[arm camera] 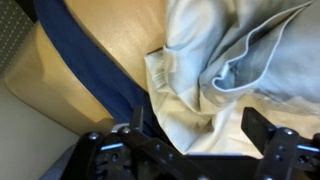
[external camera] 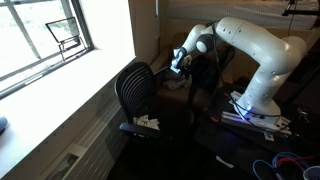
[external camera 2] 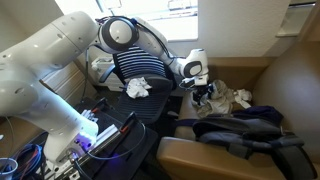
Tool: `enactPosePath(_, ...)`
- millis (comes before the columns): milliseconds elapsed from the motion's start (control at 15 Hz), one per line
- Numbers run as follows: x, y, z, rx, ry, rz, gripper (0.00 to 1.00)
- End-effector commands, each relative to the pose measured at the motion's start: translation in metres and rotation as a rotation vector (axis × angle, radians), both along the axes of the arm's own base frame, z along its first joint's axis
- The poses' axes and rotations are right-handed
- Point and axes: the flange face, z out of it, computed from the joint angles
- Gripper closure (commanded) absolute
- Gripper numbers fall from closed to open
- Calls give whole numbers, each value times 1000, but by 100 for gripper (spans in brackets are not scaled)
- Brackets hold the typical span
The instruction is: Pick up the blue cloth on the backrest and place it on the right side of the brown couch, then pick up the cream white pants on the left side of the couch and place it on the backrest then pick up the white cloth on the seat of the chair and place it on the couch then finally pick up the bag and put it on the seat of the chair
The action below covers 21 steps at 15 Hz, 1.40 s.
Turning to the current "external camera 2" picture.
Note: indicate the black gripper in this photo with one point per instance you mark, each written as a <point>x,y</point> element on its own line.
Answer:
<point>203,93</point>

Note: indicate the khaki grey cloth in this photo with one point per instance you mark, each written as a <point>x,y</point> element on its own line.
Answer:
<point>220,100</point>

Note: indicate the dark blue cloth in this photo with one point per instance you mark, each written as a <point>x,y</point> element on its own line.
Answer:
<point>260,113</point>

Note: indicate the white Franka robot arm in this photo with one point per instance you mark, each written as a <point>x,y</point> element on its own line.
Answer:
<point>36,66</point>

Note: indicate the small white cloth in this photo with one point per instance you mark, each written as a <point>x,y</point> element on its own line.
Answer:
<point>245,96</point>

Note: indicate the black slatted office chair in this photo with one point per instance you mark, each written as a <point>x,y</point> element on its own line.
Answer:
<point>143,63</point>

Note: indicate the dark grey backpack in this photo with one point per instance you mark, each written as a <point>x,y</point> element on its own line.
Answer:
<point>246,133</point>

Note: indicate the brown leather armchair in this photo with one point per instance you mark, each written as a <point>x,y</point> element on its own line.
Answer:
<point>200,160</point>

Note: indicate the black red bar clamp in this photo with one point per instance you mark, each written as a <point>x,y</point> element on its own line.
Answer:
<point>128,121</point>
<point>100,105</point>

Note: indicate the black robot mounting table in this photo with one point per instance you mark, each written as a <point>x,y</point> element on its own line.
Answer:
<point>133,156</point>

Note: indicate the beige wooden drawer cabinet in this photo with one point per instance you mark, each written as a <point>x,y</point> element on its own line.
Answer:
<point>73,83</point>

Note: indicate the white paper cup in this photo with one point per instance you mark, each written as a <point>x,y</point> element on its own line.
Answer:
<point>7,168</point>

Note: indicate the white wrist camera block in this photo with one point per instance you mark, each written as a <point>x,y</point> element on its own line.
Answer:
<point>201,80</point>

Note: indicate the window frame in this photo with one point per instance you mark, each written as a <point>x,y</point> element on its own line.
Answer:
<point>173,10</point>

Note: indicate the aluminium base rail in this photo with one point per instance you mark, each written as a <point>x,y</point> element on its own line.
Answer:
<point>106,133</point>

